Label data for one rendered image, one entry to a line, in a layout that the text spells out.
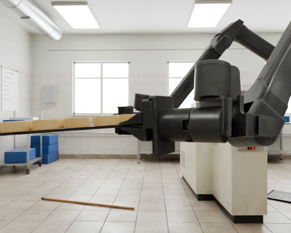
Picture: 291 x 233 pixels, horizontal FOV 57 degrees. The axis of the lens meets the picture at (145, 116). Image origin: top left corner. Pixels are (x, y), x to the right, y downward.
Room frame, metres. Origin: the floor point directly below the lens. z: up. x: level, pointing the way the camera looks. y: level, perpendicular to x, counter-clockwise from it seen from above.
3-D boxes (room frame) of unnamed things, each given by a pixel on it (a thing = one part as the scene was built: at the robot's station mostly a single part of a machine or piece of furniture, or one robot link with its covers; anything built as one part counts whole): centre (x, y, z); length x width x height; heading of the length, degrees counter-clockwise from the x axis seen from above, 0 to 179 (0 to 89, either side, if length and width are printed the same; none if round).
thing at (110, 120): (0.54, 0.08, 1.00); 0.05 x 0.05 x 0.02
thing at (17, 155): (5.05, 2.34, 0.29); 0.56 x 0.38 x 0.20; 6
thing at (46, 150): (5.99, 2.24, 0.30); 0.60 x 0.40 x 0.20; 178
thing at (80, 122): (0.53, 0.14, 1.00); 0.05 x 0.05 x 0.02
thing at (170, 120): (0.46, -0.05, 0.99); 0.07 x 0.07 x 0.10; 57
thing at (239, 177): (2.86, -0.97, 0.45); 0.70 x 0.34 x 0.90; 1
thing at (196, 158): (3.84, -0.95, 0.42); 1.28 x 0.72 x 0.84; 1
